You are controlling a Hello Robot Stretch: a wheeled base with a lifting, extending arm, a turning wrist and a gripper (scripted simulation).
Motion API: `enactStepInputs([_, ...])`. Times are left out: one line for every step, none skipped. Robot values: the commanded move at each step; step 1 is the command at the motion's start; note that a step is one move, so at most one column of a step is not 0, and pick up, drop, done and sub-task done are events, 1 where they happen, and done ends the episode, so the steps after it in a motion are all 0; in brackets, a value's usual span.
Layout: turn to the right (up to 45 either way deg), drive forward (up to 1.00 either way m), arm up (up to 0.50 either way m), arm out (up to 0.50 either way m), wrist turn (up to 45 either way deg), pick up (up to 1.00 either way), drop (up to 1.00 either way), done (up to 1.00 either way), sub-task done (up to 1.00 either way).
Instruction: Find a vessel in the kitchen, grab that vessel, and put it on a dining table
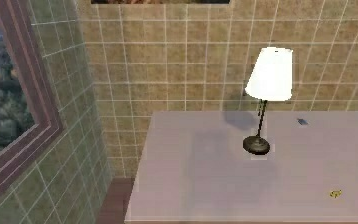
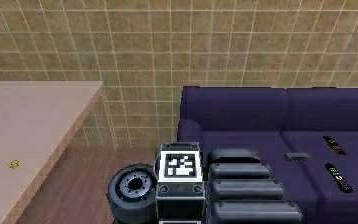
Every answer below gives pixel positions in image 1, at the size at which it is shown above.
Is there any pale grey table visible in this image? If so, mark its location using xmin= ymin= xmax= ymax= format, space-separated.
xmin=124 ymin=110 xmax=358 ymax=224

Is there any white shade table lamp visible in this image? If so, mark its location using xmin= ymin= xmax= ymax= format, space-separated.
xmin=242 ymin=46 xmax=294 ymax=156

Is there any brown framed window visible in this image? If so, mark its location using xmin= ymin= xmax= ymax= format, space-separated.
xmin=0 ymin=0 xmax=65 ymax=208

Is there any framed wall picture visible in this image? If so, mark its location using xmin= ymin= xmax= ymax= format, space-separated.
xmin=90 ymin=0 xmax=231 ymax=5

